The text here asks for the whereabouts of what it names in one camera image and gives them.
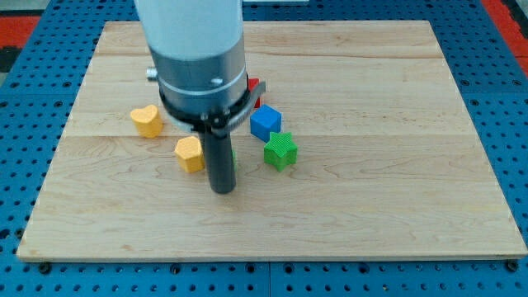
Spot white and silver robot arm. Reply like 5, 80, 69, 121
134, 0, 266, 194

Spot blue cube block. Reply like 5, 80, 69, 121
250, 105, 282, 143

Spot wooden board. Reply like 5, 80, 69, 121
17, 21, 527, 262

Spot green star block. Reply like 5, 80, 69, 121
264, 132, 298, 172

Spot green block behind rod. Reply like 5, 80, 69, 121
232, 150, 237, 172

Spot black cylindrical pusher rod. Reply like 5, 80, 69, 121
200, 129, 236, 194

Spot black clamp ring mount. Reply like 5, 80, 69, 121
159, 82, 266, 135

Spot red block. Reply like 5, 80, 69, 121
248, 78, 261, 109

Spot yellow heart block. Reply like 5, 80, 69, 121
130, 105, 163, 139

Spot yellow hexagon block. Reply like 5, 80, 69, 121
174, 136, 205, 173

